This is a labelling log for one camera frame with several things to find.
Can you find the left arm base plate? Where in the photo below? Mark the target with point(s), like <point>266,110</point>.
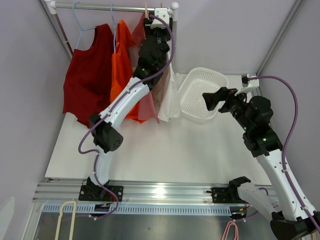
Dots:
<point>97,194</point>

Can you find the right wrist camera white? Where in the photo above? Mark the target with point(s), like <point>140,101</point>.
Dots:
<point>250,82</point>

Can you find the blue hanger left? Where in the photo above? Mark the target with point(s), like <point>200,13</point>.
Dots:
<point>81,29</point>

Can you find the metal clothes rack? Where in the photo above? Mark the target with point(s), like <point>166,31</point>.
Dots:
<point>53,5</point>

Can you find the white t shirt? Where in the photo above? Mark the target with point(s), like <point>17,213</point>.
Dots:
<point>170,107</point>

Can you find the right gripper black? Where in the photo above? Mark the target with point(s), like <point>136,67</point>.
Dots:
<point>212,99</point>

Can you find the slotted cable duct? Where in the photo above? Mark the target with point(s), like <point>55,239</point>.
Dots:
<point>145,209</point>

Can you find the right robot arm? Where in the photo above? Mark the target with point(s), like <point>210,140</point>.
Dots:
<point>291,216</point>

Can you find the dark red t shirt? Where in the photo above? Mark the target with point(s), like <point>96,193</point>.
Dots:
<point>88,81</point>

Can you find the aluminium rail frame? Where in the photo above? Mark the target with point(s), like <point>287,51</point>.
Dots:
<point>135,192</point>

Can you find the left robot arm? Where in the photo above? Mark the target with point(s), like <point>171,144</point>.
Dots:
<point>156,52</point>

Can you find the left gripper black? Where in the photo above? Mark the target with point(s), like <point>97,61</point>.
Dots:
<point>148,31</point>

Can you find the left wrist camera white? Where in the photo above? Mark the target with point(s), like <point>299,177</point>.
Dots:
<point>160,18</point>

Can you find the orange t shirt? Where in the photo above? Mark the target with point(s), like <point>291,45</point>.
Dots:
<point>121,64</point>

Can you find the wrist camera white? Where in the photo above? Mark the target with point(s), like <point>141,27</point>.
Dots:
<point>250,82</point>
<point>160,18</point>

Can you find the white plastic basket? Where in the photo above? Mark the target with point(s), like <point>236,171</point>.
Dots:
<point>199,80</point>

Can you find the pink t shirt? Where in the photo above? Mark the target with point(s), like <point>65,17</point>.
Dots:
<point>146,106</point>

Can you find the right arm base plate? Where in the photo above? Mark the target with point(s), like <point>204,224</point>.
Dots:
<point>225,195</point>

